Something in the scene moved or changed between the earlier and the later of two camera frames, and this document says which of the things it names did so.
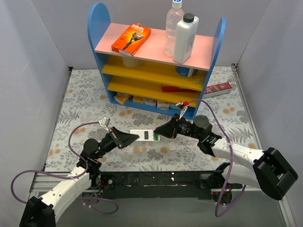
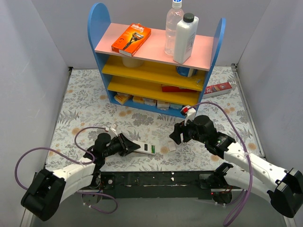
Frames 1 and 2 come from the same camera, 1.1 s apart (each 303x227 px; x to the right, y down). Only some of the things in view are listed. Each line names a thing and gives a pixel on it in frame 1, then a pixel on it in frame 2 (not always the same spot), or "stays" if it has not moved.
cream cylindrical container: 132,62 stays
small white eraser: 172,146 stays
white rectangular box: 145,135 -> 141,148
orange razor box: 130,41 stays
